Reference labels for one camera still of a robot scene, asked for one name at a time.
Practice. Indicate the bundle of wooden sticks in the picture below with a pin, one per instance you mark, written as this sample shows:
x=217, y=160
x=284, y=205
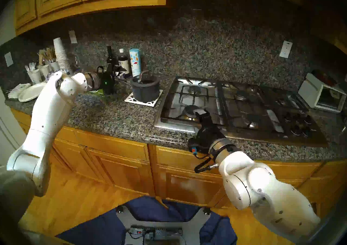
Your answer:
x=50, y=54

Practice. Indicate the dark blue blanket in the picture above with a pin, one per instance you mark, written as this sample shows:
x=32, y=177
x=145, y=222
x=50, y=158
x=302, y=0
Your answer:
x=95, y=228

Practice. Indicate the clear plastic bag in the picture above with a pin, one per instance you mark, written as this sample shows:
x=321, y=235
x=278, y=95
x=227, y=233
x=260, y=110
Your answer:
x=74, y=61

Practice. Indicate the white toaster oven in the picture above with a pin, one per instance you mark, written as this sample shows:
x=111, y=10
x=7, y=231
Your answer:
x=311, y=92

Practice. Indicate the wooden lower cabinets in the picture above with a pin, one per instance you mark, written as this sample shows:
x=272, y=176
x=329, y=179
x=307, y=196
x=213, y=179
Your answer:
x=168, y=184

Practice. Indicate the stack of white napkins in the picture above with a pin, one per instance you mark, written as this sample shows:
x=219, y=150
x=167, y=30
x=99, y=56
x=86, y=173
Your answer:
x=16, y=91

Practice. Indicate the dark wine bottle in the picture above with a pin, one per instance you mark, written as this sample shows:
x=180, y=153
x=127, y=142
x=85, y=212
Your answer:
x=110, y=56

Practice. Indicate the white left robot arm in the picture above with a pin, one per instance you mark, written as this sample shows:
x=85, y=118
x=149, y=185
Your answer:
x=46, y=117

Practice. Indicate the black base plate knob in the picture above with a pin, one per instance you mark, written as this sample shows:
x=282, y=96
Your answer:
x=119, y=209
x=206, y=210

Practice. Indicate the stack of white paper cups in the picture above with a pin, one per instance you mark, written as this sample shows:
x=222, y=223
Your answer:
x=61, y=54

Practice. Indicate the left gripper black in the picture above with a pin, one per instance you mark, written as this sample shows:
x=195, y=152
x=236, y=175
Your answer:
x=105, y=83

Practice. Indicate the black wrist camera orange connector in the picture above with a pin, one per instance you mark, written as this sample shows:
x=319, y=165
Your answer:
x=198, y=144

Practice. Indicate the stainless steel gas cooktop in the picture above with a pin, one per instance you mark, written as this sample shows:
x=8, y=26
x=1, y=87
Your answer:
x=244, y=103

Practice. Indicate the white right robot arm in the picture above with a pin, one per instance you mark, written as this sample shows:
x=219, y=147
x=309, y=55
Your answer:
x=257, y=184

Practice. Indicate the dark sauce bottle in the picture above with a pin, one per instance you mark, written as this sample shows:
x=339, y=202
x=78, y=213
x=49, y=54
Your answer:
x=124, y=62

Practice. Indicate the white wall switch plate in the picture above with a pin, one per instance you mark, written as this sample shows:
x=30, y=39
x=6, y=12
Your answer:
x=9, y=59

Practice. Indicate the white wall power outlet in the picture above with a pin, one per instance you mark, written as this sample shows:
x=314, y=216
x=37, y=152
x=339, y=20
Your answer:
x=73, y=37
x=286, y=49

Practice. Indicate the dark grey saucepan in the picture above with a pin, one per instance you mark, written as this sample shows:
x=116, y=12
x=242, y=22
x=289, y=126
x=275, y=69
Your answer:
x=146, y=92

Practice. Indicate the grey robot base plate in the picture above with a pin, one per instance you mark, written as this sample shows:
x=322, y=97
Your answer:
x=162, y=220

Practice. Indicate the white paper cup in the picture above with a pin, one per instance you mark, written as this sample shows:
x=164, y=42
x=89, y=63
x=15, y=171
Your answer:
x=35, y=76
x=47, y=62
x=43, y=70
x=55, y=66

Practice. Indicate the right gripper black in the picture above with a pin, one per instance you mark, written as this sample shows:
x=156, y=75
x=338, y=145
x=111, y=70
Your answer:
x=208, y=136

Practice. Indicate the white lattice trivet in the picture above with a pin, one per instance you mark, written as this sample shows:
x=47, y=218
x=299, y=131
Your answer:
x=141, y=102

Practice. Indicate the black stove knob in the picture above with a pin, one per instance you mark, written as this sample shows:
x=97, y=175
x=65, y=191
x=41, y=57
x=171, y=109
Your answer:
x=287, y=117
x=295, y=130
x=307, y=131
x=308, y=119
x=298, y=117

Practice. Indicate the light blue leaf-print canister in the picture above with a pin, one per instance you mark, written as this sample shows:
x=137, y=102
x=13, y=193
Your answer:
x=135, y=62

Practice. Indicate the white paper plate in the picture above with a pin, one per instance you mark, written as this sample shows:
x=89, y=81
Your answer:
x=29, y=92

